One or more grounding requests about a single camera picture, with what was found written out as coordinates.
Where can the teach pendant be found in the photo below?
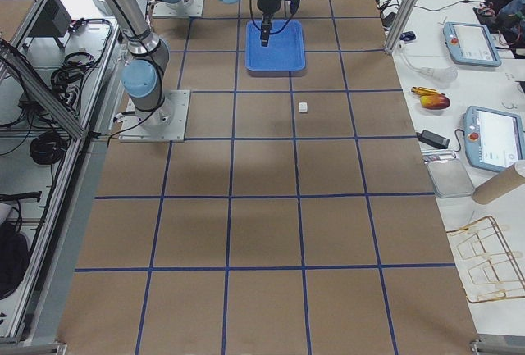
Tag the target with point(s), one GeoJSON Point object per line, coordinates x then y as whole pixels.
{"type": "Point", "coordinates": [494, 140]}
{"type": "Point", "coordinates": [470, 45]}

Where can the aluminium frame post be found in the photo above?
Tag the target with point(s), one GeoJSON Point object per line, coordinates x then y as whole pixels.
{"type": "Point", "coordinates": [401, 19]}

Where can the mango fruit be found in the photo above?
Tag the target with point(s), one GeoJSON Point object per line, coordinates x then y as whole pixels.
{"type": "Point", "coordinates": [434, 102]}

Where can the teach pendant near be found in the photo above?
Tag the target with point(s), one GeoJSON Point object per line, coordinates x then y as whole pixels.
{"type": "Point", "coordinates": [494, 140]}

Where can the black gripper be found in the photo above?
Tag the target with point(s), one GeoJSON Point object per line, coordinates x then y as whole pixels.
{"type": "Point", "coordinates": [267, 3]}

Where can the metal tin tray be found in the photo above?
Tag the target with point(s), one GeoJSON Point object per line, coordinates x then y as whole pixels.
{"type": "Point", "coordinates": [450, 179]}

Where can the teach pendant far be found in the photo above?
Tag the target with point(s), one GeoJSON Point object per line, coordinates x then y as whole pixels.
{"type": "Point", "coordinates": [470, 45]}

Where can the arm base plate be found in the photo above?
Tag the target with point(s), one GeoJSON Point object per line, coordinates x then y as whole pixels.
{"type": "Point", "coordinates": [168, 123]}
{"type": "Point", "coordinates": [181, 9]}

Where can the clear light bulb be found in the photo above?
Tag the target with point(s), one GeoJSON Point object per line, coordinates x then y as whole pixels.
{"type": "Point", "coordinates": [440, 75]}

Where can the black power adapter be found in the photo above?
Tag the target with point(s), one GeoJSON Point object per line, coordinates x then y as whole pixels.
{"type": "Point", "coordinates": [432, 139]}

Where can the gold wire rack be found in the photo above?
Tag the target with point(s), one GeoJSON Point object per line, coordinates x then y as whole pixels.
{"type": "Point", "coordinates": [489, 268]}

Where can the cardboard tube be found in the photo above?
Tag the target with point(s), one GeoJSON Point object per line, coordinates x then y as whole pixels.
{"type": "Point", "coordinates": [499, 185]}

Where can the brass cylinder tool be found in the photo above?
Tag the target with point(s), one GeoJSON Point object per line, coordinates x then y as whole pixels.
{"type": "Point", "coordinates": [423, 91]}

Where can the blue plastic tray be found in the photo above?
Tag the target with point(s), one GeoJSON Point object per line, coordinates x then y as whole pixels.
{"type": "Point", "coordinates": [284, 52]}

